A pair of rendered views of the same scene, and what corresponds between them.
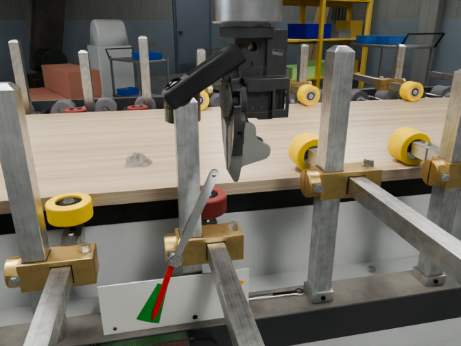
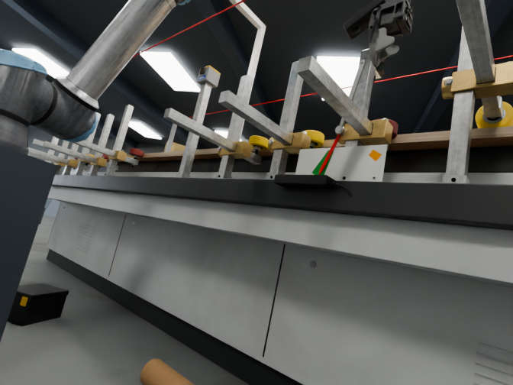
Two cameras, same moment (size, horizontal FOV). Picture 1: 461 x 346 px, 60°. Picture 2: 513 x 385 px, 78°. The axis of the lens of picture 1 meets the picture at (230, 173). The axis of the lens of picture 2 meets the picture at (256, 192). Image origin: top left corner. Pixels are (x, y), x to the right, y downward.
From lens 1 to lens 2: 0.86 m
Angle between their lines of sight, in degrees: 62
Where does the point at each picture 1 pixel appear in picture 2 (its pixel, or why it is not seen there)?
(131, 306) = (311, 163)
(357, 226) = not seen: outside the picture
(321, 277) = (453, 160)
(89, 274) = (298, 141)
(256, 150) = (385, 40)
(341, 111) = not seen: hidden behind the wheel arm
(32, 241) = (284, 124)
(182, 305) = (338, 167)
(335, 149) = (466, 55)
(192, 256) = (351, 133)
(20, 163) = (292, 88)
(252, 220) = (436, 179)
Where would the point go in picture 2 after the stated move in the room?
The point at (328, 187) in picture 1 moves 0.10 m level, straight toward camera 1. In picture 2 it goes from (458, 81) to (426, 63)
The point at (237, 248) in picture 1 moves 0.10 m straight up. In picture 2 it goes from (380, 127) to (385, 92)
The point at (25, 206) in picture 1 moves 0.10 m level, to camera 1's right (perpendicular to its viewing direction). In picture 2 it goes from (287, 108) to (309, 100)
